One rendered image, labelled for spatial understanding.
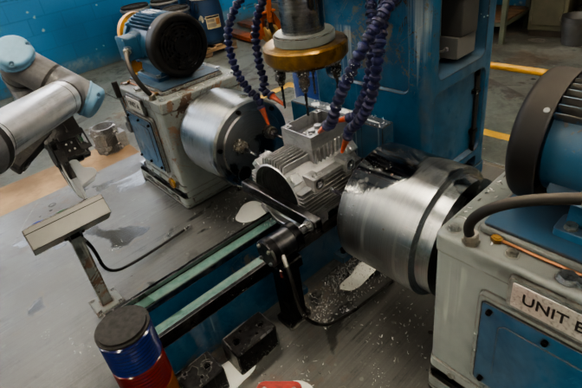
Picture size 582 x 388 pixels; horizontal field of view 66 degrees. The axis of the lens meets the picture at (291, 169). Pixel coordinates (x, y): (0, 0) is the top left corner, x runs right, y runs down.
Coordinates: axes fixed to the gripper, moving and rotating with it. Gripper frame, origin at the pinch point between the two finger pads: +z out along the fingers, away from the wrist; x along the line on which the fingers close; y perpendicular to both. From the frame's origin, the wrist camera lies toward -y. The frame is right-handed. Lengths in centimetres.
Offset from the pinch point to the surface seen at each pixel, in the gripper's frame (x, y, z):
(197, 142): 0.6, 31.6, 0.2
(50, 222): -3.5, -8.1, 3.1
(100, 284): 9.8, -4.8, 19.3
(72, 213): -3.5, -3.6, 3.5
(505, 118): 95, 293, 62
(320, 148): -28, 44, 19
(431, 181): -55, 40, 35
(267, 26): 352, 350, -176
